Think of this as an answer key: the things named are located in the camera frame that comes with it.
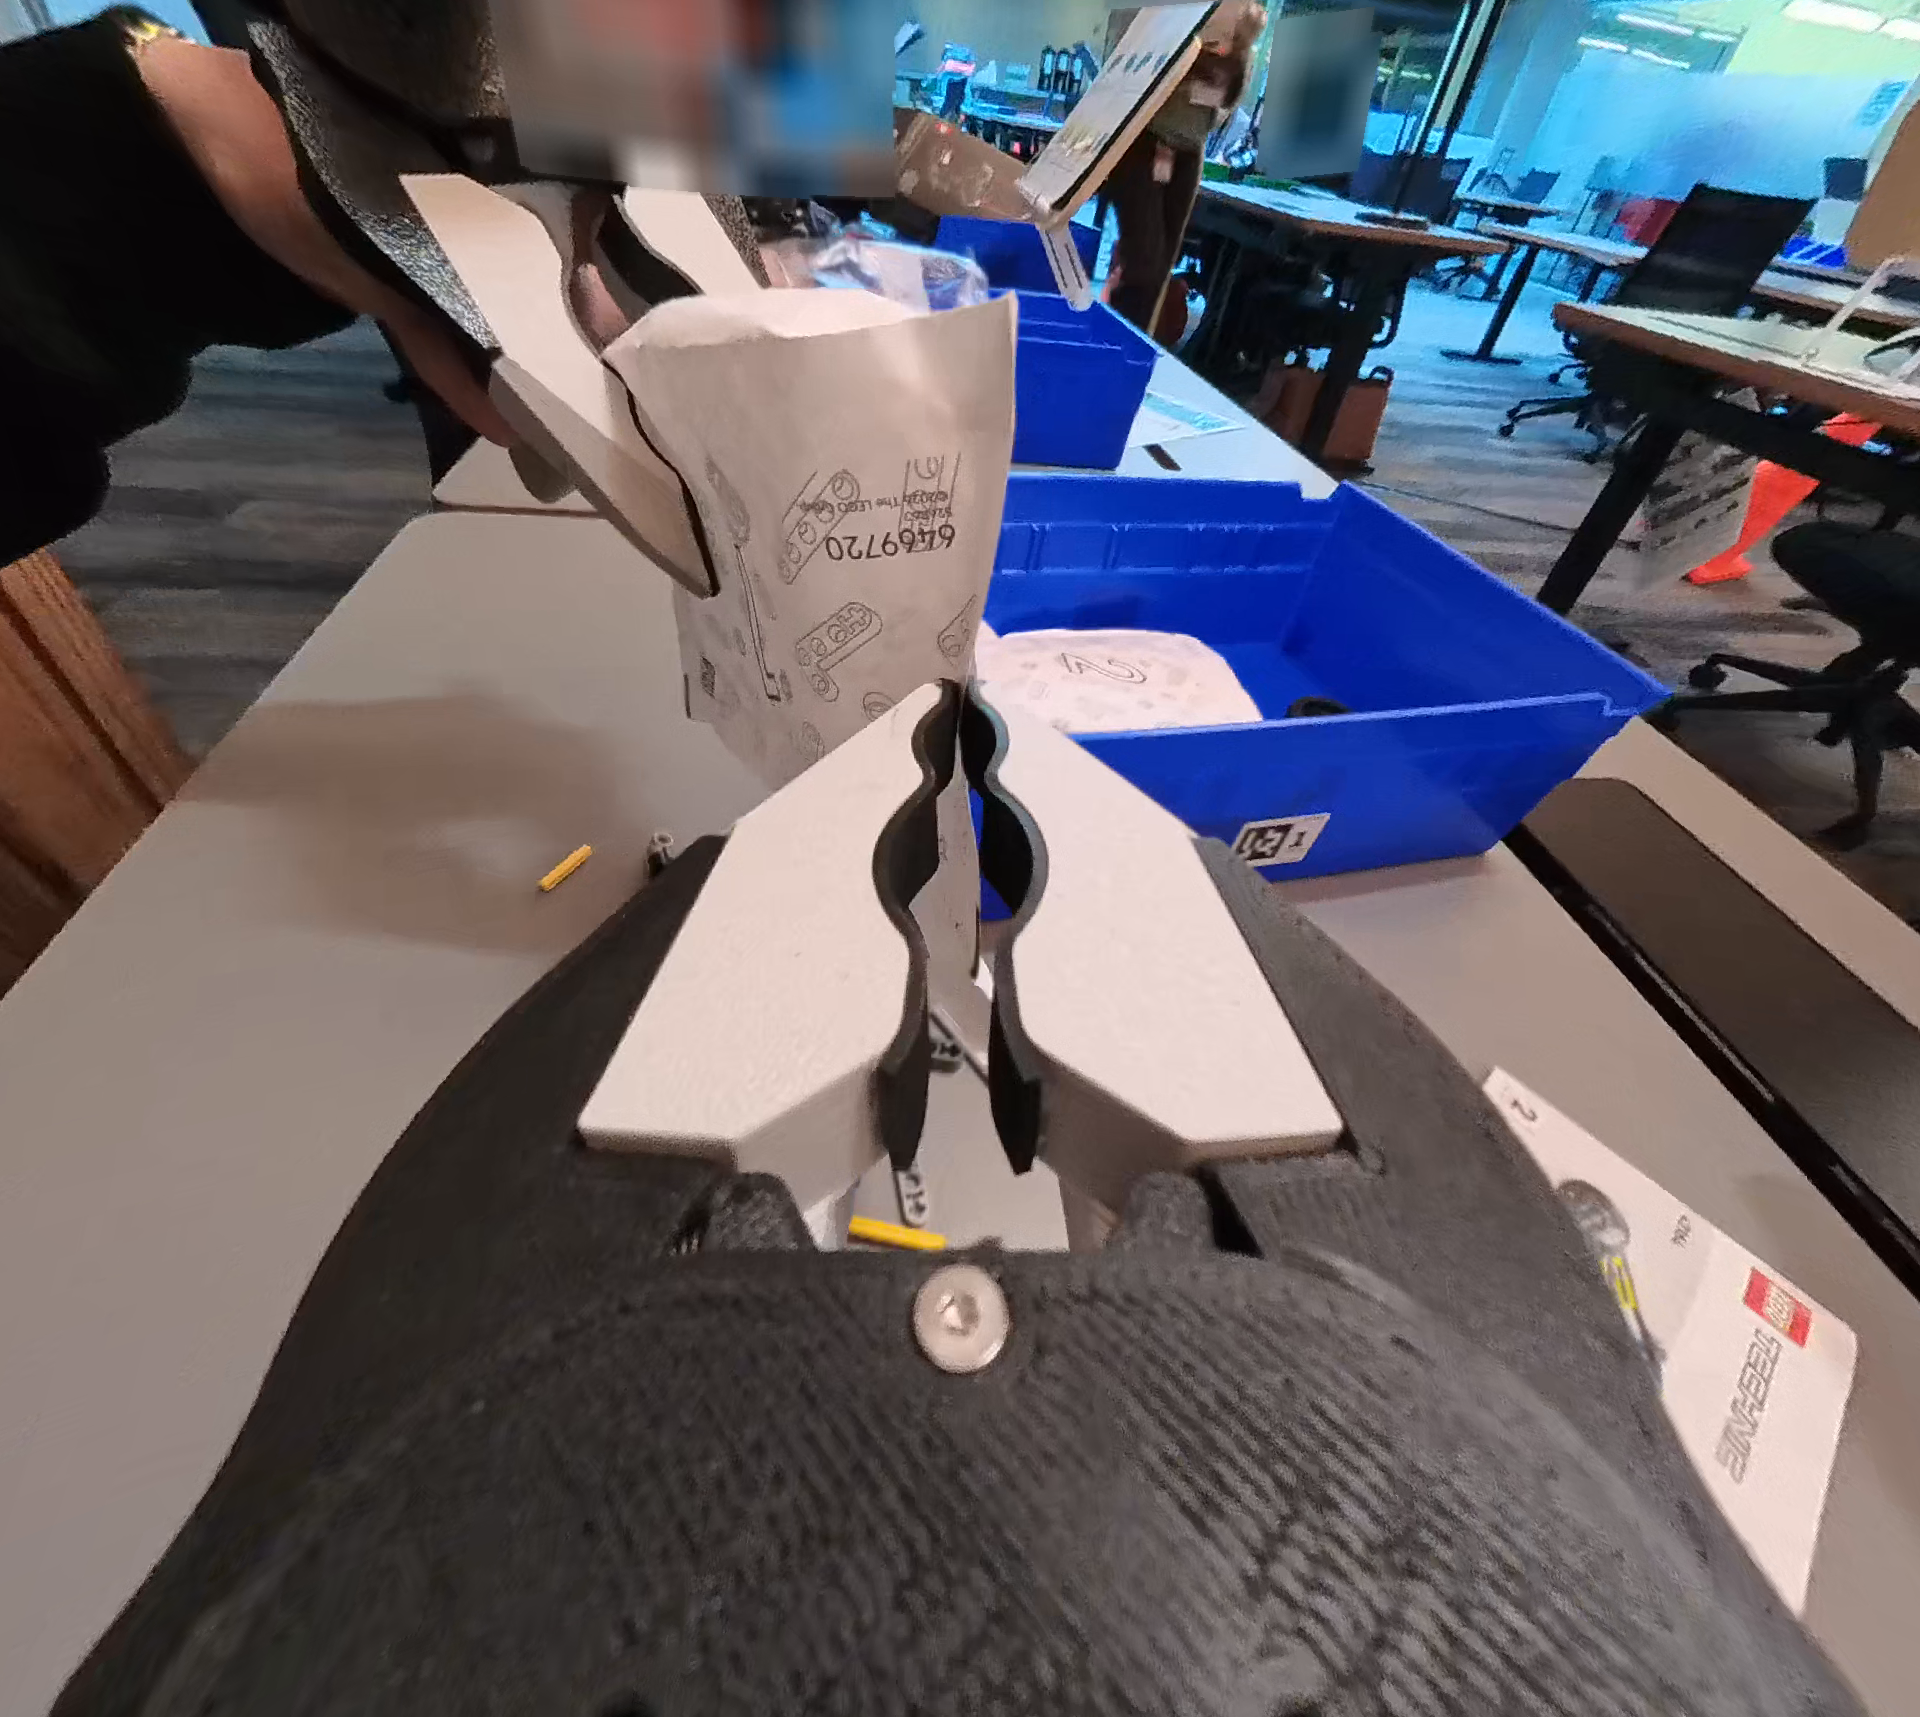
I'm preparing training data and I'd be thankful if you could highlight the white printed sign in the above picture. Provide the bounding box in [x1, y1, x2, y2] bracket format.
[1627, 426, 1758, 594]

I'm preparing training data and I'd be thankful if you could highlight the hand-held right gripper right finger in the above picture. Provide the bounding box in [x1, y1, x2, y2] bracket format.
[965, 682, 1345, 1250]

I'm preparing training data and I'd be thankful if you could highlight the black office chair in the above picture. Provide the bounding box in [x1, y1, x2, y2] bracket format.
[1657, 524, 1920, 848]
[1500, 184, 1819, 459]

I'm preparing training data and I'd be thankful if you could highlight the wooden desk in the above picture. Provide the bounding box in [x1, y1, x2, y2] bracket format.
[1200, 177, 1510, 459]
[1536, 299, 1920, 617]

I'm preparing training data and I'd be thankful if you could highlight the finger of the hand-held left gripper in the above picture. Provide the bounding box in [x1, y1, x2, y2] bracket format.
[576, 190, 771, 338]
[396, 172, 723, 597]

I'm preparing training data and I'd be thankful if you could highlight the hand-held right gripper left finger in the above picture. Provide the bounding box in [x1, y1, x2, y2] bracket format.
[576, 678, 967, 1250]

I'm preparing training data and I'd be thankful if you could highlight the white instruction booklet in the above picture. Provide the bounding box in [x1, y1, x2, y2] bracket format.
[1483, 1068, 1860, 1616]

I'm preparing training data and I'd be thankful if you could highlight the person's left hand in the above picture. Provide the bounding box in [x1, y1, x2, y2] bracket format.
[126, 22, 522, 451]

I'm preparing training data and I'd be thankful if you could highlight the orange traffic cone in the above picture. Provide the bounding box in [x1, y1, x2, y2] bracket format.
[1686, 457, 1821, 587]

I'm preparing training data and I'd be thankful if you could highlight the white printed paper bag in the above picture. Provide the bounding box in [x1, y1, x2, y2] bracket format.
[600, 292, 1027, 1015]

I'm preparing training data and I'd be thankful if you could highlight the wooden cabinet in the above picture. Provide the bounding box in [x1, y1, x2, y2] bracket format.
[0, 547, 191, 990]

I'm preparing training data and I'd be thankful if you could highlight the white numbered paper bag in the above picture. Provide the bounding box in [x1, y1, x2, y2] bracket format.
[982, 629, 1267, 736]

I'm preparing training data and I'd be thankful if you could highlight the clear plastic bag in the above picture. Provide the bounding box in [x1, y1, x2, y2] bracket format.
[756, 223, 997, 338]

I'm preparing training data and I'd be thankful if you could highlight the large blue plastic bin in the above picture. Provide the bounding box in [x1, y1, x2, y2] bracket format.
[975, 473, 1674, 883]

